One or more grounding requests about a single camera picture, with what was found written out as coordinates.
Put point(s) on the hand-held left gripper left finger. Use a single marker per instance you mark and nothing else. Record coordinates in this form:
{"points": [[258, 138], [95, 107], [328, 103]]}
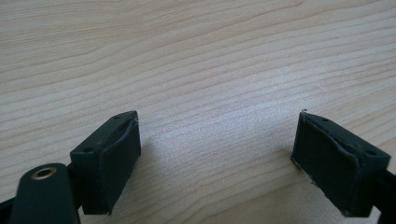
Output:
{"points": [[104, 166]]}

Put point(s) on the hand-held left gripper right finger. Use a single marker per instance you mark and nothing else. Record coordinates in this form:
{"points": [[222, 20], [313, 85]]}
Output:
{"points": [[336, 165]]}

